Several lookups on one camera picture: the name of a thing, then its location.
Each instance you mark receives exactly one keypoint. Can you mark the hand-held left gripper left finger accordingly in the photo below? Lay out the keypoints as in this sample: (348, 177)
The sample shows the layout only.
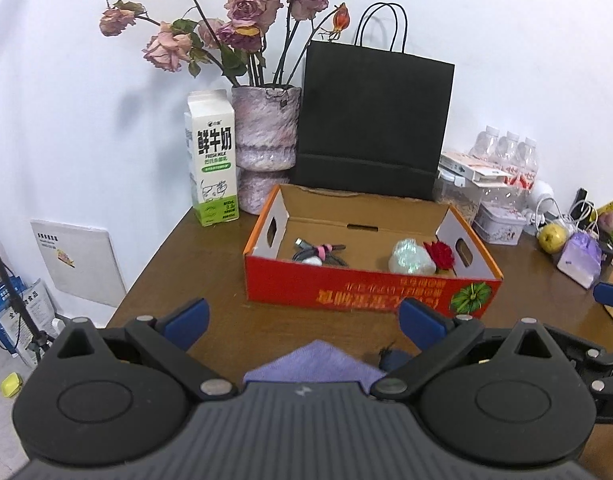
(189, 322)

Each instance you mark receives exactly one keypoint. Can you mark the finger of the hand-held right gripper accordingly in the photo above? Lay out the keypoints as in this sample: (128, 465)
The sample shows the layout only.
(596, 360)
(611, 294)

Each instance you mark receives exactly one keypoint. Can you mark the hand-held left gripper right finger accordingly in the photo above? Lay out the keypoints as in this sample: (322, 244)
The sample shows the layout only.
(421, 322)

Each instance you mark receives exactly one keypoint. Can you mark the iridescent plastic bag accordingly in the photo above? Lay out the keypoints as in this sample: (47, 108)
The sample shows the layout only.
(411, 259)

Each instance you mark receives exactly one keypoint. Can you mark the red rose flower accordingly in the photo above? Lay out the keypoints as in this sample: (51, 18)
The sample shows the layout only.
(440, 255)

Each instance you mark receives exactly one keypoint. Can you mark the red cardboard box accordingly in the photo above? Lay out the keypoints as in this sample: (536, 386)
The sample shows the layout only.
(336, 287)

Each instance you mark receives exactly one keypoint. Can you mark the purple gift bag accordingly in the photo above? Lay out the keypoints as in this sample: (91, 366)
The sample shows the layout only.
(581, 260)

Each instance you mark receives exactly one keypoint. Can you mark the yellow green apple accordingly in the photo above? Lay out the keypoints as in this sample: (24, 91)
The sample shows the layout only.
(553, 237)

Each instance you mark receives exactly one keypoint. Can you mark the white round device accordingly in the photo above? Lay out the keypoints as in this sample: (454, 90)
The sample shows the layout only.
(541, 195)

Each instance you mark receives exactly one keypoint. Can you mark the clear seed container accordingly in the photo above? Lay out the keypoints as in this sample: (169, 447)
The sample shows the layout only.
(456, 200)

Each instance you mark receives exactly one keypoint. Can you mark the white printed tin box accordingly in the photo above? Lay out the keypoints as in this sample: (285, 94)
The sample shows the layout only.
(500, 222)

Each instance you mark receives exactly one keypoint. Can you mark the flat white box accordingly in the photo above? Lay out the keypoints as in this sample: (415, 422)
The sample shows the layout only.
(474, 167)

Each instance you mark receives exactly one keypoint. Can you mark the white green milk carton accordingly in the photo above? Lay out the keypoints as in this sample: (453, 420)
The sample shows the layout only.
(212, 160)

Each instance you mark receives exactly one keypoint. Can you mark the blue white packets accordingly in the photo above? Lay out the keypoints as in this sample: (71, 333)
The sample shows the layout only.
(16, 310)

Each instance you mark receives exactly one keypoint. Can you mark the black light stand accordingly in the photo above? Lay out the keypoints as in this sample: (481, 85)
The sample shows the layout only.
(11, 290)

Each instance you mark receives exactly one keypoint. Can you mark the small yellow floor item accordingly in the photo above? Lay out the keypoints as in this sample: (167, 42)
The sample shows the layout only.
(11, 385)

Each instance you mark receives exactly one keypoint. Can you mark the purple textured vase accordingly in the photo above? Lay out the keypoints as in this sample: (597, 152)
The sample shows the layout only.
(266, 145)

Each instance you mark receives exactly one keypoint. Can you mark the black paper bag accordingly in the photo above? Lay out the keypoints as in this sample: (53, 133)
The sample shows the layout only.
(371, 120)

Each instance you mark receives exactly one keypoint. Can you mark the dried rose bouquet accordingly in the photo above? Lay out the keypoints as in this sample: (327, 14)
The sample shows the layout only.
(236, 15)

